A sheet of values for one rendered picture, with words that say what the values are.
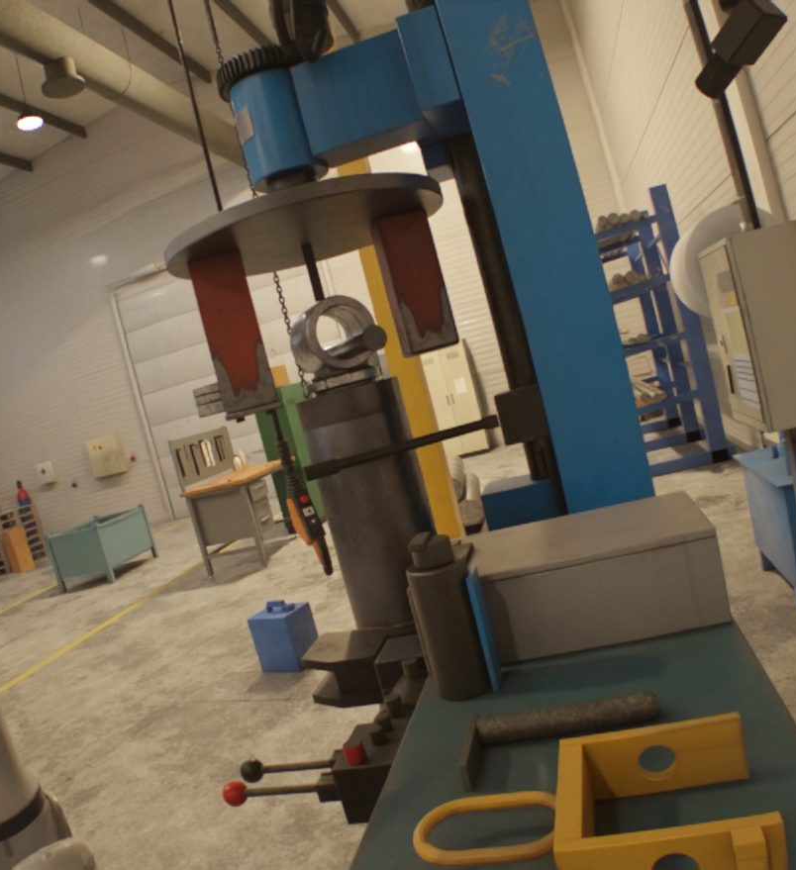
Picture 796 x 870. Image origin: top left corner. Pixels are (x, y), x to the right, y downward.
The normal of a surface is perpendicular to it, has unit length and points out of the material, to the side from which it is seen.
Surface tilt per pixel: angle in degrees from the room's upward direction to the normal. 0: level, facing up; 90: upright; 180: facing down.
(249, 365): 90
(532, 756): 0
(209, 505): 90
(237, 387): 90
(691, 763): 90
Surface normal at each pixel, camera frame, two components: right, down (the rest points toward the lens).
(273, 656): -0.49, 0.21
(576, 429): -0.23, 0.15
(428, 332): 0.15, 0.05
